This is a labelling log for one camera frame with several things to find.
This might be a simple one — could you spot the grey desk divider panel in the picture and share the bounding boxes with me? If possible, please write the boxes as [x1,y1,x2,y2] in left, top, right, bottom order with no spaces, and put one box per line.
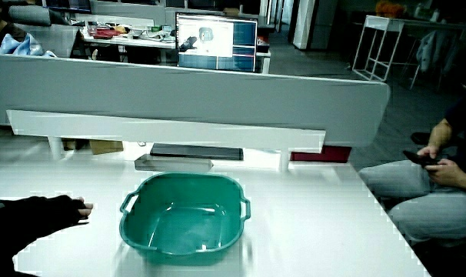
[0,53,391,148]

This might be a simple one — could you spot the black phone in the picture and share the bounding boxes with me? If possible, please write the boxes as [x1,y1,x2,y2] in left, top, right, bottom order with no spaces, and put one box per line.
[402,149,441,168]

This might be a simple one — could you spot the green plastic basin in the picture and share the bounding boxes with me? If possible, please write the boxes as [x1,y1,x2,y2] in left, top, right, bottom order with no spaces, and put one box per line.
[118,172,252,266]

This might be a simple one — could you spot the person's right hand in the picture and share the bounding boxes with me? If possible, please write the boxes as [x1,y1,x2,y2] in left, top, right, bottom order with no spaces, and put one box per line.
[35,195,95,229]

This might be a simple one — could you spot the computer monitor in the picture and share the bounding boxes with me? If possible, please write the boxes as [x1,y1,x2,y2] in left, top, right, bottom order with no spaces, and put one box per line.
[175,12,259,73]

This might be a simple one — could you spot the white metal frame table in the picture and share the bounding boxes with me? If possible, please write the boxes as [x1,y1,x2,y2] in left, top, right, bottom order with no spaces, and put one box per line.
[351,15,405,83]

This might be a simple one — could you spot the flat black device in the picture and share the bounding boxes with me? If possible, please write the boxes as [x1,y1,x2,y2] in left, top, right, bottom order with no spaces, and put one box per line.
[149,142,245,162]

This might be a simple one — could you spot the flat white box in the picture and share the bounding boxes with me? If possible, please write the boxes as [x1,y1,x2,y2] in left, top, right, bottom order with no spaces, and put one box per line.
[134,153,215,173]

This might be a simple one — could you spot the white desk shelf riser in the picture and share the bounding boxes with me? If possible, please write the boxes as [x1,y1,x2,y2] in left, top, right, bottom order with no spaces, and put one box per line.
[6,109,327,173]

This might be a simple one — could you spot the person's right forearm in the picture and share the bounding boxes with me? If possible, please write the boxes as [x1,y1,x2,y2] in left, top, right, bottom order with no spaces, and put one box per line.
[0,197,49,277]

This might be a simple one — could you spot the cluttered white desk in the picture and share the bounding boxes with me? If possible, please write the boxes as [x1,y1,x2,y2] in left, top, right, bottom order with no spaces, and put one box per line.
[81,21,272,75]

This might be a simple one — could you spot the dark red box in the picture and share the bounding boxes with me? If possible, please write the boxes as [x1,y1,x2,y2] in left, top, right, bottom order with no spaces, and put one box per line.
[289,145,352,164]

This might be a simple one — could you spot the orange object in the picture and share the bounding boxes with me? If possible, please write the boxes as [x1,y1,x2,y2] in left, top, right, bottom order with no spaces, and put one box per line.
[374,0,406,18]

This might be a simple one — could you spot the brown cardboard box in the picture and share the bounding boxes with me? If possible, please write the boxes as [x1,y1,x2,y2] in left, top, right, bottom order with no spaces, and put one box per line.
[88,138,125,155]

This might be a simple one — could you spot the grey office chair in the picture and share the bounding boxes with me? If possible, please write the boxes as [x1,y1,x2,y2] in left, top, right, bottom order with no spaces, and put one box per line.
[8,5,84,58]

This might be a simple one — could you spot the red flat object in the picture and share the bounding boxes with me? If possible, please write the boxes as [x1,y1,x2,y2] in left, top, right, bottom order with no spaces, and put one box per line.
[91,28,121,40]

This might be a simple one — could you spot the light blue cloth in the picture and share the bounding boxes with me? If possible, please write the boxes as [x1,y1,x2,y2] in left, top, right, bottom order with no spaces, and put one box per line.
[0,32,57,58]

